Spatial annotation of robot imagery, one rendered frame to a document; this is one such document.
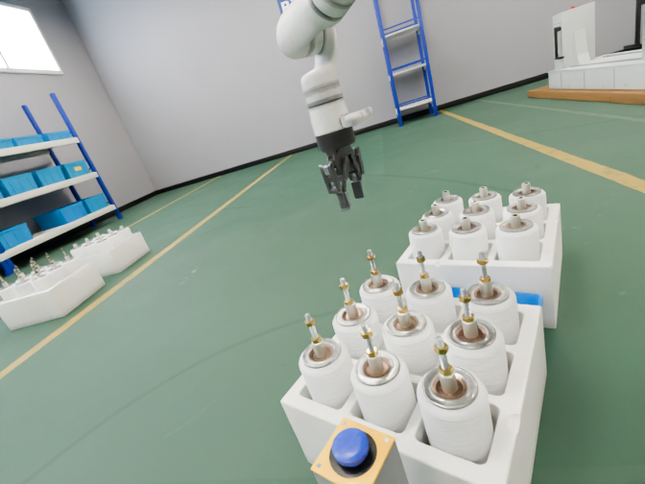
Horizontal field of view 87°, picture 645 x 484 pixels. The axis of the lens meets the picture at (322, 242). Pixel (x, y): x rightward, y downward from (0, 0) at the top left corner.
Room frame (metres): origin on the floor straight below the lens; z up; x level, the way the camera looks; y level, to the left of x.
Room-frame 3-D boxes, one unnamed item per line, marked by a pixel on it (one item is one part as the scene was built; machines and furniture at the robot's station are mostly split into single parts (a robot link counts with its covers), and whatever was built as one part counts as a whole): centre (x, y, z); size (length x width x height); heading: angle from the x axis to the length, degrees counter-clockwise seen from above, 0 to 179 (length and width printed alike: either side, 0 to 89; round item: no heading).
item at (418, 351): (0.53, -0.10, 0.16); 0.10 x 0.10 x 0.18
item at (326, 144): (0.69, -0.09, 0.57); 0.08 x 0.08 x 0.09
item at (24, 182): (4.61, 3.52, 0.89); 0.50 x 0.38 x 0.21; 74
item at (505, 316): (0.54, -0.27, 0.16); 0.10 x 0.10 x 0.18
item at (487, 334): (0.45, -0.19, 0.25); 0.08 x 0.08 x 0.01
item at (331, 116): (0.68, -0.10, 0.64); 0.11 x 0.09 x 0.06; 53
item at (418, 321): (0.53, -0.10, 0.25); 0.08 x 0.08 x 0.01
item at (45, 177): (5.02, 3.41, 0.89); 0.50 x 0.38 x 0.21; 75
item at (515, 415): (0.53, -0.10, 0.09); 0.39 x 0.39 x 0.18; 47
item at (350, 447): (0.27, 0.04, 0.32); 0.04 x 0.04 x 0.02
